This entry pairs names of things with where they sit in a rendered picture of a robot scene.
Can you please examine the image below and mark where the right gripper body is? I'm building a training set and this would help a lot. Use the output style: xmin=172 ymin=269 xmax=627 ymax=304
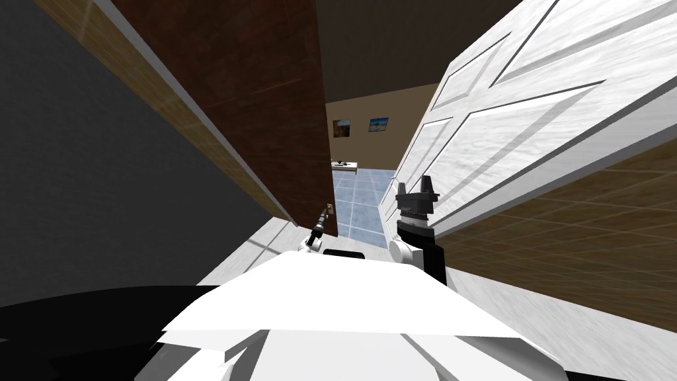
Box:
xmin=395 ymin=191 xmax=440 ymax=215

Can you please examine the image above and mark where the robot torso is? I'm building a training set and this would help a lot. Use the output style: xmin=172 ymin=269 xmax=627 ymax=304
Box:
xmin=134 ymin=248 xmax=571 ymax=381

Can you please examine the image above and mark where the white panelled door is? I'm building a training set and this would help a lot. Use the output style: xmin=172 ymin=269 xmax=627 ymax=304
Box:
xmin=378 ymin=0 xmax=677 ymax=239

